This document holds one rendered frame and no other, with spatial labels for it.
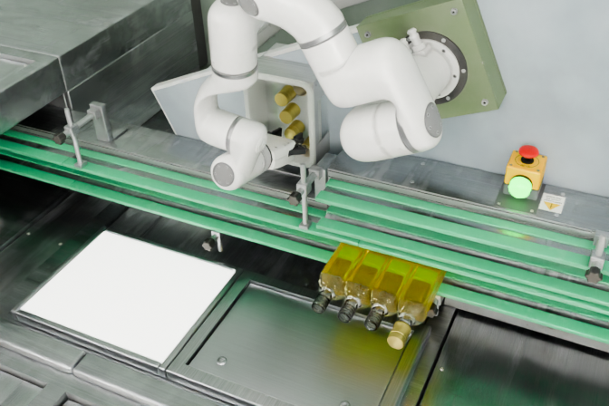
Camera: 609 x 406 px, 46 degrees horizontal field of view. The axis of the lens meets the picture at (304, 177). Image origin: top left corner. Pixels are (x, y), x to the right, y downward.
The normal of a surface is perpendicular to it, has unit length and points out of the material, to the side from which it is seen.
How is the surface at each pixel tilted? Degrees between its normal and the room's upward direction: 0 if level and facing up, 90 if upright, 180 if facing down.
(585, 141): 0
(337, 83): 10
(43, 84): 90
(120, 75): 90
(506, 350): 89
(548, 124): 0
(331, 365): 91
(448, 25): 3
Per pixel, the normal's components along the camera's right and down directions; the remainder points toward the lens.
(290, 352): -0.04, -0.82
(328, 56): -0.10, 0.47
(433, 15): -0.48, 0.52
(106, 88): 0.90, 0.22
